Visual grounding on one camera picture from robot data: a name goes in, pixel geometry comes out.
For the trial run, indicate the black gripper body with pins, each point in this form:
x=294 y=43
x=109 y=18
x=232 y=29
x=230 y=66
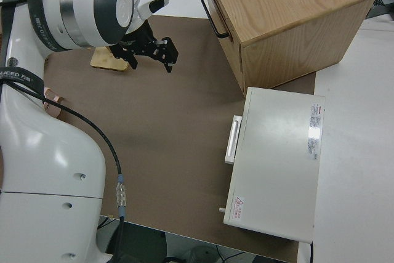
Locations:
x=138 y=42

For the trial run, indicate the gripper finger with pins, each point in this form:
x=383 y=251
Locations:
x=131 y=59
x=167 y=52

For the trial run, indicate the cream toaster oven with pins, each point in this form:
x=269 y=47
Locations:
x=277 y=158

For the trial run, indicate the wooden mug tree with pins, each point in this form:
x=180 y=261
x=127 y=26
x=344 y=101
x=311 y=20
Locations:
x=107 y=59

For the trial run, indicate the toaster oven knob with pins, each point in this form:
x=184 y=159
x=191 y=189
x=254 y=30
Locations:
x=220 y=209

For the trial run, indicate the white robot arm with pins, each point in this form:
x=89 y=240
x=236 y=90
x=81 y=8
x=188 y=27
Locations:
x=46 y=152

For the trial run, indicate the wooden drawer cabinet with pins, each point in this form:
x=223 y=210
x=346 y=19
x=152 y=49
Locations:
x=292 y=13

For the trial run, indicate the brown table mat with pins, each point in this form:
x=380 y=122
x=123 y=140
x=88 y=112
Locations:
x=169 y=121

